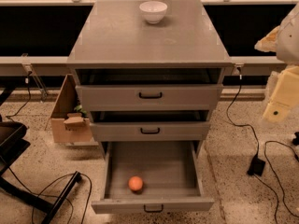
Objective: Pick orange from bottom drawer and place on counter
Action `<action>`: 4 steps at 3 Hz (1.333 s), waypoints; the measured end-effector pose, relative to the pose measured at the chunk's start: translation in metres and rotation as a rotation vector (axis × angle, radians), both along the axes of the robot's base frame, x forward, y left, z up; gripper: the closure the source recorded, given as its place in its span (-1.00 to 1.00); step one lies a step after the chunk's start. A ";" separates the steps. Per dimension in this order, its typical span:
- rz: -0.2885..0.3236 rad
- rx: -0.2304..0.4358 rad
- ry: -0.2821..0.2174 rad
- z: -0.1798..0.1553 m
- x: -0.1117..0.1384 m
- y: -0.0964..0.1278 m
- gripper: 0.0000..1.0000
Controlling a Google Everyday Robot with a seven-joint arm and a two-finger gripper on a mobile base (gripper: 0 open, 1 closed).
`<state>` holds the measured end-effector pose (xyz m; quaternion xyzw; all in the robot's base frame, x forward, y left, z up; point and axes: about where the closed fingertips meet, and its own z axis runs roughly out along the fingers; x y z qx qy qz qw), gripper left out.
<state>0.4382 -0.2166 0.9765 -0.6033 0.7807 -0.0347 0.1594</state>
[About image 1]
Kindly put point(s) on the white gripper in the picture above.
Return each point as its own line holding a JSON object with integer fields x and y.
{"x": 290, "y": 44}

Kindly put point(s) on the orange fruit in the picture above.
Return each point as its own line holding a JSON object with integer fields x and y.
{"x": 135, "y": 183}

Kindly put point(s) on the grey drawer cabinet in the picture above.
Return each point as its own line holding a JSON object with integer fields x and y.
{"x": 184, "y": 38}

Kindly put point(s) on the grey bottom drawer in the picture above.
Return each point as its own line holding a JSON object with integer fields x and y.
{"x": 171, "y": 179}

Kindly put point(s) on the grey drawer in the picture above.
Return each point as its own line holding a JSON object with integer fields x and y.
{"x": 175, "y": 125}
{"x": 148, "y": 89}
{"x": 171, "y": 179}

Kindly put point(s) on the grey middle drawer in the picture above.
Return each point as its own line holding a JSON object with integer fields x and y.
{"x": 175, "y": 125}

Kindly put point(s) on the grey top drawer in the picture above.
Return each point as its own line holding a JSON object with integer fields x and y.
{"x": 148, "y": 89}

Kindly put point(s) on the black power adapter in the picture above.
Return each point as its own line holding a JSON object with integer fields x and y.
{"x": 256, "y": 166}

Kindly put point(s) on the white ceramic bowl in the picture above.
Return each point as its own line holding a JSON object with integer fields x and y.
{"x": 153, "y": 11}

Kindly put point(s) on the cardboard box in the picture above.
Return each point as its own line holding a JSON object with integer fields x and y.
{"x": 65, "y": 128}

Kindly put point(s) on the black metal stand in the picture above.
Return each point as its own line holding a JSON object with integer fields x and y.
{"x": 44, "y": 167}

